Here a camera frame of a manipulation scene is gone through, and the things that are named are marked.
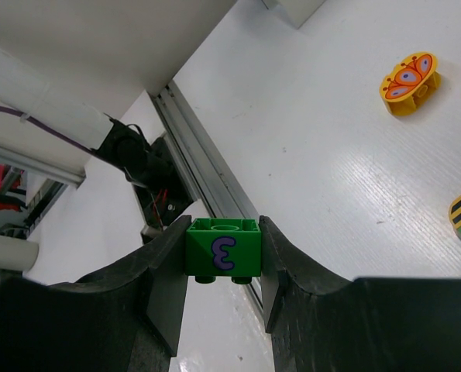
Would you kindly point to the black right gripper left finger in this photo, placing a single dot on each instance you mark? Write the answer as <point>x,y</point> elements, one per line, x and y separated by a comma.
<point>124,317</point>

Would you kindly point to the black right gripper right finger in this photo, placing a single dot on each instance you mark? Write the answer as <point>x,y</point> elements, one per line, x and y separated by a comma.
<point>320,321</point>

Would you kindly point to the red clamp tool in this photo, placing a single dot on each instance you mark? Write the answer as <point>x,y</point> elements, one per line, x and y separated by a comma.
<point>9,202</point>

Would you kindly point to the green number three lego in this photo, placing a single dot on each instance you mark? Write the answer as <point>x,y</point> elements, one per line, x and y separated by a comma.
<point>223,248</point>

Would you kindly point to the yellow butterfly lego piece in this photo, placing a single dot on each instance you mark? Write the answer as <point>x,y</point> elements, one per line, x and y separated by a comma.
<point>410,84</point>

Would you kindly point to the white cylinder roll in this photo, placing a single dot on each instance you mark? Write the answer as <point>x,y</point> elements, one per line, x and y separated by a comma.
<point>17,254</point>

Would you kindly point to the aluminium table edge rail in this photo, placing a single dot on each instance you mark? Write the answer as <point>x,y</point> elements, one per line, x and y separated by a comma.
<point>201,165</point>

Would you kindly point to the white slatted container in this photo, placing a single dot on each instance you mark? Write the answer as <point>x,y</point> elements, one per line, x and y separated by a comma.
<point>297,12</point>

